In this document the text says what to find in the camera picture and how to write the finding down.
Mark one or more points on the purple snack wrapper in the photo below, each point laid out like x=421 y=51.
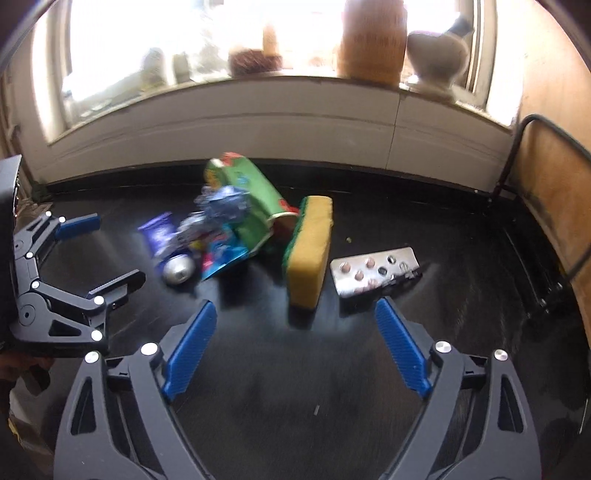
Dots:
x=157 y=233

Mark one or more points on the tall wicker vase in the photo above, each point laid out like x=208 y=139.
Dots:
x=369 y=46

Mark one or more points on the beige candle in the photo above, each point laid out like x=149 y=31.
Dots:
x=270 y=39

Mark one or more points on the yellow and green sponge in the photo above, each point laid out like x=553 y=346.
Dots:
x=307 y=258

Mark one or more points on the blue printed packet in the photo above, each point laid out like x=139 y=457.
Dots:
x=221 y=258

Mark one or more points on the black metal frame chair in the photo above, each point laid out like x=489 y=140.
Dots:
x=512 y=152

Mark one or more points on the white framed window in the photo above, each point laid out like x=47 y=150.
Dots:
x=115 y=37

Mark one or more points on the silver pill blister pack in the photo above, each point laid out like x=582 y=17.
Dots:
x=364 y=272

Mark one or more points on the pale small jar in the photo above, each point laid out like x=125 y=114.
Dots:
x=181 y=68
x=153 y=67

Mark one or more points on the white ceramic vase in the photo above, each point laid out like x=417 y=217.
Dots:
x=434 y=60

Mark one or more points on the green paper cup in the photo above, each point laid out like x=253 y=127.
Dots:
x=261 y=203

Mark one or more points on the small brown wicker basket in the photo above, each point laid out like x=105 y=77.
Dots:
x=251 y=62

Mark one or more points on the clear plastic wrapper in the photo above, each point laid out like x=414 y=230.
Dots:
x=226 y=205

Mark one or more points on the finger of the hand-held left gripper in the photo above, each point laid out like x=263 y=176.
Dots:
x=120 y=285
x=78 y=226

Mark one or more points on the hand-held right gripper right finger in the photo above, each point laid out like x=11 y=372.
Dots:
x=401 y=350

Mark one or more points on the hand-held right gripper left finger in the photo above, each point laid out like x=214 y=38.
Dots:
x=191 y=350

